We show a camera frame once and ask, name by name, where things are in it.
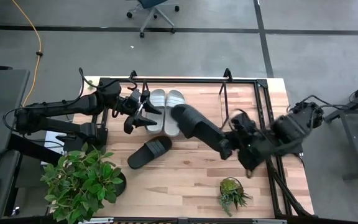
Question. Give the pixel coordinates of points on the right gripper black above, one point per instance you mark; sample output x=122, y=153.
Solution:
x=250, y=143

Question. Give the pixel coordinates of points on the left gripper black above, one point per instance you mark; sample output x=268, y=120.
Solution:
x=127, y=109

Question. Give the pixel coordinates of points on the white rubber slide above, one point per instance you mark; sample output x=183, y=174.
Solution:
x=158, y=99
x=171, y=129

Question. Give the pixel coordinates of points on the black rubber slide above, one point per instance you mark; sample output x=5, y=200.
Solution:
x=148, y=152
x=194, y=124

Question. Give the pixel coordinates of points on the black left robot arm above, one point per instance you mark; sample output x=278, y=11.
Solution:
x=57, y=107

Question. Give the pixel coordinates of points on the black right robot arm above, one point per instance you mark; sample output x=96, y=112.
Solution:
x=291, y=127

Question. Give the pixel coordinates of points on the small succulent in dark pot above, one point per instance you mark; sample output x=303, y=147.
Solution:
x=230, y=186

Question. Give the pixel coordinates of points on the small green leaf sprig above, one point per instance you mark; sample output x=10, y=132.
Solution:
x=89, y=86

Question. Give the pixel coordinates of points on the large leafy green potted plant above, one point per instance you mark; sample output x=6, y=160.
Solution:
x=82, y=183

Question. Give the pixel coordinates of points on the dark office chair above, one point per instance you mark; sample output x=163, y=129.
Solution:
x=151, y=3

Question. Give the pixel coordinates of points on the black metal stand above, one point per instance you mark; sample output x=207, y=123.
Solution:
x=353, y=140

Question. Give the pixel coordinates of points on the black side desk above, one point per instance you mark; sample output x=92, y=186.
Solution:
x=5, y=93

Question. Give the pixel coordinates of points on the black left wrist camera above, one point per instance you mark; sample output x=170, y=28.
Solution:
x=135, y=96

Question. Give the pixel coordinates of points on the black curved frame bracket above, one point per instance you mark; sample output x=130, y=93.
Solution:
x=227, y=74
x=132, y=74

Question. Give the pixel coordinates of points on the black metal table frame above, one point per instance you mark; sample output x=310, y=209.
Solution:
x=182, y=80

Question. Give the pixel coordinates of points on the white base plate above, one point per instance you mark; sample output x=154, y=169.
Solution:
x=53, y=140

